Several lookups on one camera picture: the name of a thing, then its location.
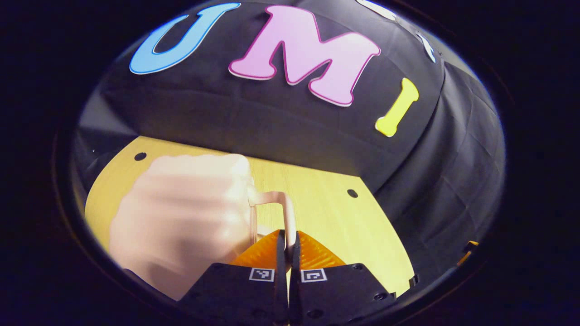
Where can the black backdrop cloth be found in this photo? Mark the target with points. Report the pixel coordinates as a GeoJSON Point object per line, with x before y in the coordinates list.
{"type": "Point", "coordinates": [272, 117]}

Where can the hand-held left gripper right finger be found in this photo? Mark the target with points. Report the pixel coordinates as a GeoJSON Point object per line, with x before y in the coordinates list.
{"type": "Point", "coordinates": [294, 258]}

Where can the pink suitcase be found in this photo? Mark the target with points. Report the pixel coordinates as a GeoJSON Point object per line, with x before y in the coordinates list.
{"type": "Point", "coordinates": [181, 217]}

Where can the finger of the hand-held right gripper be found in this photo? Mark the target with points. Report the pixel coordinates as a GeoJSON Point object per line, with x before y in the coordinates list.
{"type": "Point", "coordinates": [471, 245]}

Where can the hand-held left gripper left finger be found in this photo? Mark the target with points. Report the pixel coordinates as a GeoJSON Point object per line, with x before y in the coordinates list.
{"type": "Point", "coordinates": [281, 253]}

